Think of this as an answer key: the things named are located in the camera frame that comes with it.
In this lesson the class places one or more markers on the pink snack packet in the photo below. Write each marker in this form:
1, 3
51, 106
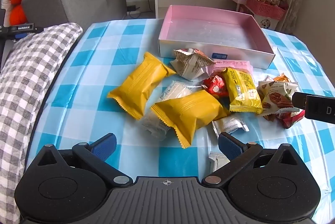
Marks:
233, 64

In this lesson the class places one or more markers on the red white snack packet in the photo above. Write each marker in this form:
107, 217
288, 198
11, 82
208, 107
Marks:
289, 119

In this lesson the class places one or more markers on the white power strip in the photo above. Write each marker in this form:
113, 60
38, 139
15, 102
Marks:
133, 9

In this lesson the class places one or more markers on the checkered grey cushion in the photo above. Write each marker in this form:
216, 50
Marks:
28, 77

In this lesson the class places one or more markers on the pink cardboard box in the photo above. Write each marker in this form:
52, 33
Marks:
209, 32

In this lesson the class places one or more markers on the clear white snack packet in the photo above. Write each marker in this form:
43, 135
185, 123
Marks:
175, 89

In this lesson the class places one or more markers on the pink low rack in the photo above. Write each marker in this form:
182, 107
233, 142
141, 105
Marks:
236, 1

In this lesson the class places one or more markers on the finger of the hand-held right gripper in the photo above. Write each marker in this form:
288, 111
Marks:
298, 100

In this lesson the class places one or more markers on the plain yellow snack packet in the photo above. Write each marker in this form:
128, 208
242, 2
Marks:
142, 80
188, 111

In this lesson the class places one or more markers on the white printed bin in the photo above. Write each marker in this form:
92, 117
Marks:
265, 21

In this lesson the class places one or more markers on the small grey white packet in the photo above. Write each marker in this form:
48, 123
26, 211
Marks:
216, 161

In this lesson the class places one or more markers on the beige printed snack packet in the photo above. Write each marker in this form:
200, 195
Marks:
191, 63

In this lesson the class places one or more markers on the small orange snack packet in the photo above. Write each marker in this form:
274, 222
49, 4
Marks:
282, 78

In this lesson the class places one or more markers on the black device white label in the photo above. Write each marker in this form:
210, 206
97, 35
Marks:
21, 29

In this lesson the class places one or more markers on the nut cookie snack packet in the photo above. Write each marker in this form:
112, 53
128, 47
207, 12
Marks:
278, 98

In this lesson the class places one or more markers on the yellow green printed snack packet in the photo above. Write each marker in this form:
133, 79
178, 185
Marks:
242, 90

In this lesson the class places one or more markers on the large pink plastic basket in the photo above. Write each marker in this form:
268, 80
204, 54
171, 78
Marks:
264, 8

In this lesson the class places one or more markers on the silver snack packet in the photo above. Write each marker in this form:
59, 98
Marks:
230, 124

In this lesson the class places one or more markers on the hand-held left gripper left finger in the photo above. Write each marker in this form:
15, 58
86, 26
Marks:
104, 146

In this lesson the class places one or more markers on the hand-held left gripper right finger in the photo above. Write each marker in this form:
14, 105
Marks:
230, 146

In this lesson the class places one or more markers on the red wrapped candy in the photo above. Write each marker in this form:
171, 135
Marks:
216, 86

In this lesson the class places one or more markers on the blue checked tablecloth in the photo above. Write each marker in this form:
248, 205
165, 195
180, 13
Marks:
104, 38

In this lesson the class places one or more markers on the orange plush toy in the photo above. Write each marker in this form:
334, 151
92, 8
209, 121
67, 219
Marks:
17, 6

